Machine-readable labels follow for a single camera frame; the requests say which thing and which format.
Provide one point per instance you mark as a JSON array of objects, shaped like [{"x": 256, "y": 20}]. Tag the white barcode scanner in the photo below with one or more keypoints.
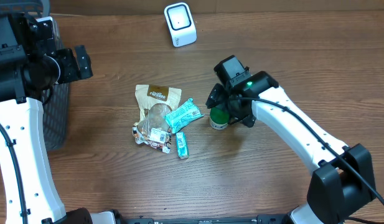
[{"x": 181, "y": 24}]

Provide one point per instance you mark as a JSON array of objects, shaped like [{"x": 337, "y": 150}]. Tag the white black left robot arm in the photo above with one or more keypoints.
[{"x": 31, "y": 195}]

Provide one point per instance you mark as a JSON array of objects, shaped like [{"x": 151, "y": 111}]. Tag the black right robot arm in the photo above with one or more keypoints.
[{"x": 342, "y": 178}]

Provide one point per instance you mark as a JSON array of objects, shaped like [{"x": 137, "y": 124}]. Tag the brown cookie pouch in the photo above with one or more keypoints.
[{"x": 154, "y": 103}]

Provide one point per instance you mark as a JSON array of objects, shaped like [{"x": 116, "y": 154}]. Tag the teal snack packet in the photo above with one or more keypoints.
[{"x": 183, "y": 116}]

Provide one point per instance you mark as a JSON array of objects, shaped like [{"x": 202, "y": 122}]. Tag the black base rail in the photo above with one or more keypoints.
[{"x": 260, "y": 219}]

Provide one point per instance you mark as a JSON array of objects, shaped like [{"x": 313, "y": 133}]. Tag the grey plastic mesh basket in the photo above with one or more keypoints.
[{"x": 56, "y": 109}]

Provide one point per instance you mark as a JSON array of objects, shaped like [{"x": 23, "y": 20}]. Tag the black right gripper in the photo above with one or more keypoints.
[{"x": 226, "y": 104}]

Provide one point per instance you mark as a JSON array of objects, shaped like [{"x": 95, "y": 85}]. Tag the green Kleenex tissue pack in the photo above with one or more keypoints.
[{"x": 182, "y": 148}]

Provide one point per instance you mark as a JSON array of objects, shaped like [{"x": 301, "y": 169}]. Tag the small printed snack bag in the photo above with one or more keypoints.
[{"x": 156, "y": 138}]

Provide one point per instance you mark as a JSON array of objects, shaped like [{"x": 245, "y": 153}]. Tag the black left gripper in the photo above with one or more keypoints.
[{"x": 66, "y": 56}]

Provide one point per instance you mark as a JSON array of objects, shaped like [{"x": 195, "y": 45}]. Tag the green white tissue cup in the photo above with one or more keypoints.
[{"x": 218, "y": 118}]

